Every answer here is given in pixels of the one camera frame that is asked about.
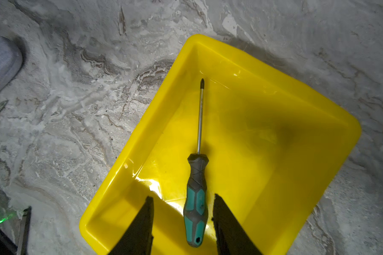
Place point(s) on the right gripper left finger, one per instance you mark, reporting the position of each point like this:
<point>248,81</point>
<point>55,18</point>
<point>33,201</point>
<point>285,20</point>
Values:
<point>138,239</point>

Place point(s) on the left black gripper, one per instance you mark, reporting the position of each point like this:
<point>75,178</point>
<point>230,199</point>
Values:
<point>8,247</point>

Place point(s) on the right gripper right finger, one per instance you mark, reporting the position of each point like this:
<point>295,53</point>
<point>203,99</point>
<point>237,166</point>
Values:
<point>231,237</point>

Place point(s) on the green black screwdriver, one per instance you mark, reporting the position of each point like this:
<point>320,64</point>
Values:
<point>195,208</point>

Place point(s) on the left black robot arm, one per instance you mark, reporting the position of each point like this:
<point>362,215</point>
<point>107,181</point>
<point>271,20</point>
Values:
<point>10,63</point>

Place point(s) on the yellow plastic bin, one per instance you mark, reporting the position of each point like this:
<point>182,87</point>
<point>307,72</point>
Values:
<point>274,145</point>

